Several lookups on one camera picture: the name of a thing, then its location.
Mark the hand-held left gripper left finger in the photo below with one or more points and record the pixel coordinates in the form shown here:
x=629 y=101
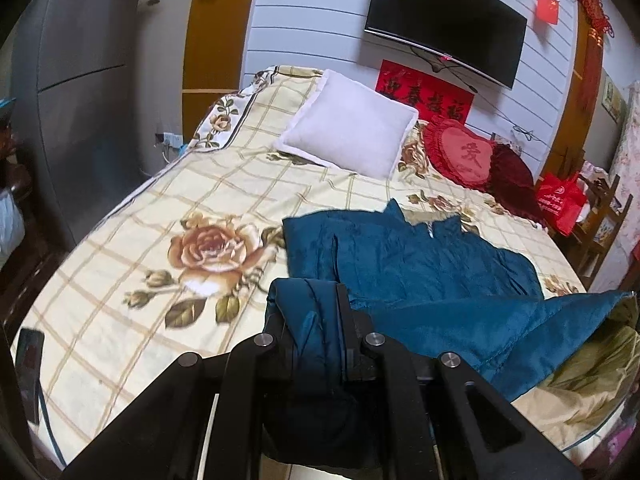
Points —
x=250 y=360

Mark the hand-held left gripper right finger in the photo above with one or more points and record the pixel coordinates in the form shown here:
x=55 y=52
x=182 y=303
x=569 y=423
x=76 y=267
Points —
x=350 y=320

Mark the blue quilted jacket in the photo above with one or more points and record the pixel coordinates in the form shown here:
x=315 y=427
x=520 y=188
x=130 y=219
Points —
x=425 y=280

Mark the bed with floral checked sheet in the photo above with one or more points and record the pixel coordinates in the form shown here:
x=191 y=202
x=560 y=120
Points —
x=150 y=200

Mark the white square pillow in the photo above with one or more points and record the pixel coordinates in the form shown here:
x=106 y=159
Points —
x=350 y=127

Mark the red heart-shaped pillow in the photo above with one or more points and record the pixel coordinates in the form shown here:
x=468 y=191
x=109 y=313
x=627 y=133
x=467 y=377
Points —
x=462 y=152

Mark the dark red velvet pillow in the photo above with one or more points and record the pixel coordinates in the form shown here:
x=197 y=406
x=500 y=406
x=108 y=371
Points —
x=515 y=182

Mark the black smartphone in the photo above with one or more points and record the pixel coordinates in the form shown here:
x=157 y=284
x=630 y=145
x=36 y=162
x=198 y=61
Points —
x=30 y=370

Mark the red shopping bag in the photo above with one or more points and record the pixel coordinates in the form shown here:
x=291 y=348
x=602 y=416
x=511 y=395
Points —
x=560 y=205

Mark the dark wooden cabinet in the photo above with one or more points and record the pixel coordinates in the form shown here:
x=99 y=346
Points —
x=22 y=280

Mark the olive green quilt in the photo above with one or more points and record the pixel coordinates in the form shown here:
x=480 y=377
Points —
x=590 y=370

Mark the wooden chair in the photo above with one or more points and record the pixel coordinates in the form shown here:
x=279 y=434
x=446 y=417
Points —
x=602 y=215

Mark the white plastic bag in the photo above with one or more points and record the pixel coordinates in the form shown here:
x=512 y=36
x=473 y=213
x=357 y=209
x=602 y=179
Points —
x=10 y=225

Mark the floral curtain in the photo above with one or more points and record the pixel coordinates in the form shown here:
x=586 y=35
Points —
x=629 y=175

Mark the grey refrigerator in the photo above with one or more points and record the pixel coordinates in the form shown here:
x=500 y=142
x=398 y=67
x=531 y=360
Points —
x=80 y=85

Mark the small red flag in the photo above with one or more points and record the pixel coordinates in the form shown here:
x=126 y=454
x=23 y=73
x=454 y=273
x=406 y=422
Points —
x=547 y=8

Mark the red knot ornament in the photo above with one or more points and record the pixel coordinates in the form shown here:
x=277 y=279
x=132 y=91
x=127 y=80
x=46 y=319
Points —
x=595 y=7

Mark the white wall socket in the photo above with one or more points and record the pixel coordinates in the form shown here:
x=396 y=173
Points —
x=169 y=140

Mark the red wall banner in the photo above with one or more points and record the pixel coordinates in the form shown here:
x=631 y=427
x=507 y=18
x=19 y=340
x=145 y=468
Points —
x=425 y=90

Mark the black wall television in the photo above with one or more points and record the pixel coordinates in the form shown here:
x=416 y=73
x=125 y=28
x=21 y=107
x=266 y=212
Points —
x=445 y=17

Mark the small wall poster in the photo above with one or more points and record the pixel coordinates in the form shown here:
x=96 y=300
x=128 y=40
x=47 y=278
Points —
x=613 y=97

